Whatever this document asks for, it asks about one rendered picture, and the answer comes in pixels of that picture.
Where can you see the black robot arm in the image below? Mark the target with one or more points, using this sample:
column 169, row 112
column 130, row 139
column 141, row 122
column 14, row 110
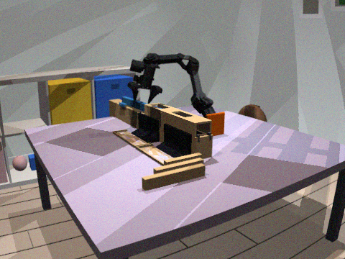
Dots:
column 199, row 100

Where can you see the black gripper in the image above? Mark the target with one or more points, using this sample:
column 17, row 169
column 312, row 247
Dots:
column 147, row 84

